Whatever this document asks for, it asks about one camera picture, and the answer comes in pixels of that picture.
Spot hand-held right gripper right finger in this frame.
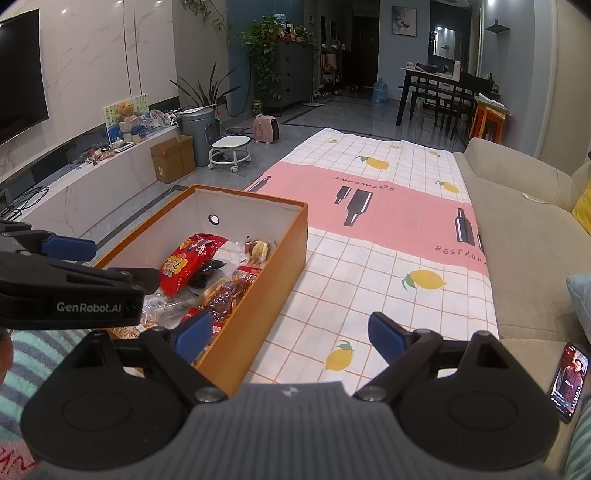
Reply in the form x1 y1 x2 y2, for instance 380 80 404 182
353 311 517 404

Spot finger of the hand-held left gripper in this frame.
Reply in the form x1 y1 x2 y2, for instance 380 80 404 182
0 220 98 264
0 254 161 296

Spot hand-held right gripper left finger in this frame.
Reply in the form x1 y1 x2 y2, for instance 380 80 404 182
67 310 232 405

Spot clear crinkly snack packet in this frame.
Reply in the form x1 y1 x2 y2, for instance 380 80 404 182
141 288 195 330

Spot orange patterned snack packet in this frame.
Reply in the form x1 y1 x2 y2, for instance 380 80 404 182
107 324 148 340

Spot braised meat packet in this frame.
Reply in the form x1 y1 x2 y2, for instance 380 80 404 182
182 265 262 333

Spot dark snack packet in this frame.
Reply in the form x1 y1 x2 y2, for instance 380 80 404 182
189 259 227 289

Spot red cartoon snack packet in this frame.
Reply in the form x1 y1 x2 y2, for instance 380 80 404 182
159 233 230 297

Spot orange cardboard box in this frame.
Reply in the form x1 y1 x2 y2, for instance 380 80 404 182
95 184 309 398

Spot small clear candy packet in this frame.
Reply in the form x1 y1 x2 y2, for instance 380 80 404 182
242 237 278 266

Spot teal striped cloth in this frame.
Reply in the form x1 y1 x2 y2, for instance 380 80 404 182
0 329 139 462
564 406 591 480

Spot white marble media console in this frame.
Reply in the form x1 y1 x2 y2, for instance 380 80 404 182
0 124 181 236

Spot small figurines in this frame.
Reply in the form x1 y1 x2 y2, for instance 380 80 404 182
76 142 127 166

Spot pink white printed mat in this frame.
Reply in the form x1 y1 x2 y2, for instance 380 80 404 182
242 127 500 384

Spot brown cardboard carton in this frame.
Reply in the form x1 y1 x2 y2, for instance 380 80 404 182
150 135 195 184

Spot blue white toy set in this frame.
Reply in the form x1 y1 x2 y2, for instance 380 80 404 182
108 110 180 146

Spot teddy bear picture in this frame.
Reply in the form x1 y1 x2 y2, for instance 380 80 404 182
104 93 151 134

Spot pink cloth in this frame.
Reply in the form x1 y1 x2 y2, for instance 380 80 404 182
0 440 38 480

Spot grey trash bin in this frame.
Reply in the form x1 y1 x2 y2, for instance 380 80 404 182
178 107 218 167

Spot white round stool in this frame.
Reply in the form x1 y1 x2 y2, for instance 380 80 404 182
207 135 252 174

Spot beige sofa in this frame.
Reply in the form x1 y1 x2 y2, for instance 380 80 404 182
452 137 591 480

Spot black television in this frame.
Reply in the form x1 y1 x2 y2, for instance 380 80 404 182
0 8 51 146

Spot black smartphone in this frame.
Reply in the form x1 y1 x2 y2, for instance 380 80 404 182
546 342 591 424

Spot light blue cushion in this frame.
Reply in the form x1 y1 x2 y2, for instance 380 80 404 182
566 273 591 342

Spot long-leaf potted plant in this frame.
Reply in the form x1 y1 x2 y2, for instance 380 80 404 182
170 62 241 112

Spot pink heater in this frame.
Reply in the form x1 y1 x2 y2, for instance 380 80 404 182
252 114 281 146

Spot yellow cushion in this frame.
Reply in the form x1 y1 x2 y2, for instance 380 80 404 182
571 180 591 222

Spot orange stool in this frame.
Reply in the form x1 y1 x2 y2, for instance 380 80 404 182
473 92 511 144

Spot dark dining chair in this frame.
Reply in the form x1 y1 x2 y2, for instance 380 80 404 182
411 74 455 123
450 71 495 134

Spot dark dining table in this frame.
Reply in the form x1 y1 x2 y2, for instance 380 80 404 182
396 65 478 126

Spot trailing green plant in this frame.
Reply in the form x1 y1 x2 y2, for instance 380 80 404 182
241 16 315 100

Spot dark drawer cabinet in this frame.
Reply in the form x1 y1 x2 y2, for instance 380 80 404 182
272 39 315 109

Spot hanging vine plant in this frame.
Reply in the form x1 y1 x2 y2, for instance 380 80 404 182
182 0 229 31

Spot dark open shelf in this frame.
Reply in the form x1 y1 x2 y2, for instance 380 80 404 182
316 41 345 95

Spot dark door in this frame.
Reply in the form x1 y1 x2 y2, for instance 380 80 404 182
351 4 382 90

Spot black cables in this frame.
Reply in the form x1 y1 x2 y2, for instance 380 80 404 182
0 185 50 216

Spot wall mirror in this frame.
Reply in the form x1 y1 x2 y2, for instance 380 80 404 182
431 25 458 58

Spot framed wall picture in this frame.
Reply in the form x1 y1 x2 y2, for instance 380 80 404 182
392 6 419 37

